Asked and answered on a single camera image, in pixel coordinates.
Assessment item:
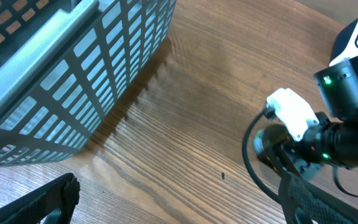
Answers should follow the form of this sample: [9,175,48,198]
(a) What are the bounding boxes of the tin can with pull tab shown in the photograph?
[253,124,291,160]

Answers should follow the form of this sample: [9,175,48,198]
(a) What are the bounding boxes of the white barcode scanner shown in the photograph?
[329,18,358,67]

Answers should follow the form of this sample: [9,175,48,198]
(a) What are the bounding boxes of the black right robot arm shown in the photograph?
[258,56,358,176]

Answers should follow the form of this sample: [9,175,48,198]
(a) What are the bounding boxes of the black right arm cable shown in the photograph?
[241,105,358,205]

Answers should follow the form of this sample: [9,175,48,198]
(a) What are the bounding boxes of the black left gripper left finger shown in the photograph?
[0,173,80,224]

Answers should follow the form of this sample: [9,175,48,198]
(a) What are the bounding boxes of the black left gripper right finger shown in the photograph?
[278,173,358,224]

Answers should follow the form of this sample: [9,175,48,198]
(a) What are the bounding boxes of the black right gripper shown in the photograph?
[267,112,334,179]

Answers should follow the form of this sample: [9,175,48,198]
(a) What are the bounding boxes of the grey plastic mesh basket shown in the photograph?
[0,0,176,167]

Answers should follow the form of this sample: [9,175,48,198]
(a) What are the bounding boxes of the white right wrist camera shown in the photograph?
[266,88,319,142]

